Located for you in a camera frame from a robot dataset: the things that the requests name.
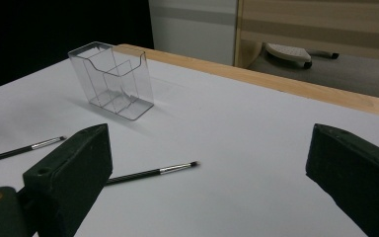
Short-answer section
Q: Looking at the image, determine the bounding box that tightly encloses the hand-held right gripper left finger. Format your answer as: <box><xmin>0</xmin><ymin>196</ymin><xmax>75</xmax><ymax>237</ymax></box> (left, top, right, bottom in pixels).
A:
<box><xmin>22</xmin><ymin>122</ymin><xmax>114</xmax><ymax>237</ymax></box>

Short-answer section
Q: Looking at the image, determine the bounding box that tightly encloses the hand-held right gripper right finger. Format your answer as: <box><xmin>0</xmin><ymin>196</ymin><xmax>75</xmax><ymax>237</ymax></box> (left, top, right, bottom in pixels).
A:
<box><xmin>305</xmin><ymin>122</ymin><xmax>379</xmax><ymax>237</ymax></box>

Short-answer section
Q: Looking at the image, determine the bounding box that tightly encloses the clear plastic organizer box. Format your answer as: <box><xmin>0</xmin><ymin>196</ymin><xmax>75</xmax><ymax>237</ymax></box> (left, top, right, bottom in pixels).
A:
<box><xmin>67</xmin><ymin>40</ymin><xmax>155</xmax><ymax>121</ymax></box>

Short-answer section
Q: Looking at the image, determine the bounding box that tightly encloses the dark curtain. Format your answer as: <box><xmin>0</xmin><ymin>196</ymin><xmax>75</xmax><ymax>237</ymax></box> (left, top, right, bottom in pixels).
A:
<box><xmin>0</xmin><ymin>0</ymin><xmax>155</xmax><ymax>95</ymax></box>

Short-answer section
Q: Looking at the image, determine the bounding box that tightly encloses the wooden table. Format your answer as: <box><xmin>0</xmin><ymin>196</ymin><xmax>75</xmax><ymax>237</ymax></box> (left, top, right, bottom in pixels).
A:
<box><xmin>113</xmin><ymin>43</ymin><xmax>379</xmax><ymax>120</ymax></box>

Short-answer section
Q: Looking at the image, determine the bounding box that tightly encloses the wooden desk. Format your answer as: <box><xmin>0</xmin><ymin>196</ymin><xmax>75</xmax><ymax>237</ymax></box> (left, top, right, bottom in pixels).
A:
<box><xmin>233</xmin><ymin>0</ymin><xmax>379</xmax><ymax>68</ymax></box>

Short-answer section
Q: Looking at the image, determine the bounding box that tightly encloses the white cabinet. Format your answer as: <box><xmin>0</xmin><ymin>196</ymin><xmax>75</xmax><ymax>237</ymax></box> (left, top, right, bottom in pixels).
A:
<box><xmin>148</xmin><ymin>0</ymin><xmax>239</xmax><ymax>67</ymax></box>

